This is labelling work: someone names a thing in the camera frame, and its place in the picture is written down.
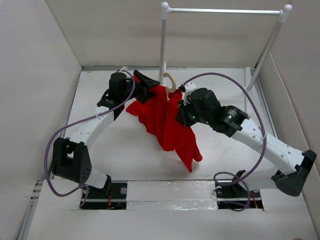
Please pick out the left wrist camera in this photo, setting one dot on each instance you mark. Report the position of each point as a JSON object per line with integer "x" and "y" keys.
{"x": 123, "y": 69}

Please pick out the beige wooden hanger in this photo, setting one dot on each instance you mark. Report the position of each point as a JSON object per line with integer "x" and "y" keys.
{"x": 172, "y": 88}

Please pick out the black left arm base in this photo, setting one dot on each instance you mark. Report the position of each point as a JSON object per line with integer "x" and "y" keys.
{"x": 114, "y": 197}

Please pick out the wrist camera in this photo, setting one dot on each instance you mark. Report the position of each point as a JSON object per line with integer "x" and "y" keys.
{"x": 187, "y": 89}
{"x": 123, "y": 69}

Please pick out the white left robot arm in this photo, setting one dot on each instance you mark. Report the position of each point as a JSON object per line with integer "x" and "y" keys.
{"x": 71, "y": 158}

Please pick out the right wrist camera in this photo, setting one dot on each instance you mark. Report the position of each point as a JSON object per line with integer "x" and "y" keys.
{"x": 187, "y": 89}

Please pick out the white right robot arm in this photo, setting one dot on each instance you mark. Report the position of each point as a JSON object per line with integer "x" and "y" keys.
{"x": 292, "y": 166}

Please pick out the white clothes rack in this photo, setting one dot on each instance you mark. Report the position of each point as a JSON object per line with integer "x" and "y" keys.
{"x": 221, "y": 38}

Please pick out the red t shirt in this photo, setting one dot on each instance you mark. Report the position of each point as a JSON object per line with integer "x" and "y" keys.
{"x": 158, "y": 115}

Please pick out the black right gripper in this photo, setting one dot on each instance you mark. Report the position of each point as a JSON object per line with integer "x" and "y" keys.
{"x": 182, "y": 116}

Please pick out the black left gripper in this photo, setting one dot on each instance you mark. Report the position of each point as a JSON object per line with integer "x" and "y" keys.
{"x": 143, "y": 93}

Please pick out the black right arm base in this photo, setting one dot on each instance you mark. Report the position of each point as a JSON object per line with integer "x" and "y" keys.
{"x": 235, "y": 197}

